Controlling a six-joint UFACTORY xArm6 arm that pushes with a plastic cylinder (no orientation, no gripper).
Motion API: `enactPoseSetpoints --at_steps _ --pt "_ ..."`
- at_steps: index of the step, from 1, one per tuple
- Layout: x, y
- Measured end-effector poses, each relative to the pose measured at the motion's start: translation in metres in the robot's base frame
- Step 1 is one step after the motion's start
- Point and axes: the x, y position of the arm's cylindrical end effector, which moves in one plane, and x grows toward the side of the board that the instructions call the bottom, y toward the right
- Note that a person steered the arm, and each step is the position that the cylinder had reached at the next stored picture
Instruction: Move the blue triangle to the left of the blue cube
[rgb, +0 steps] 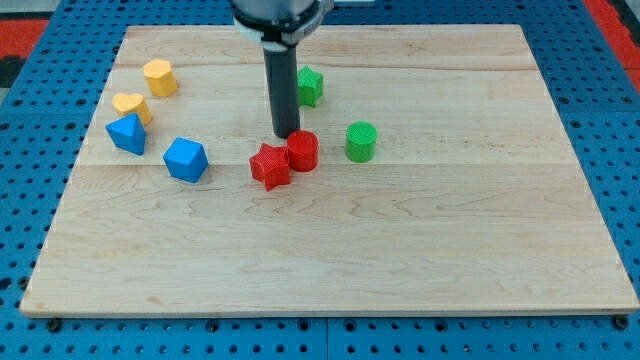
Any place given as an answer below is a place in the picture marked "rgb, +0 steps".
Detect yellow heart block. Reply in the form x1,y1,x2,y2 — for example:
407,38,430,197
112,93,153,126

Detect blue triangle block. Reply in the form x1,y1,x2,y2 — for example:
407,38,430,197
105,113,146,155

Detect red cylinder block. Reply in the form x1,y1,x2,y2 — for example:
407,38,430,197
286,130,319,172

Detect blue cube block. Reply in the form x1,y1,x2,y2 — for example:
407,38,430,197
163,137,209,183

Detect yellow hexagon block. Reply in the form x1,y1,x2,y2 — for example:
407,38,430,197
143,59,178,97

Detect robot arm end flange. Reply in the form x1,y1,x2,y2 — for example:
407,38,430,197
229,0,334,52

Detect red star block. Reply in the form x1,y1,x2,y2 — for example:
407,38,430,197
249,143,290,191

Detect green star block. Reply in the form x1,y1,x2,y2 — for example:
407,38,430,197
297,66,324,107

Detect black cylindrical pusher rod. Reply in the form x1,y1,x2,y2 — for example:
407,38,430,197
263,47,300,139

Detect wooden board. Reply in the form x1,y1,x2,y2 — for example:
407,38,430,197
20,24,639,318

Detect green cylinder block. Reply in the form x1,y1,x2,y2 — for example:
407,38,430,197
345,121,378,163

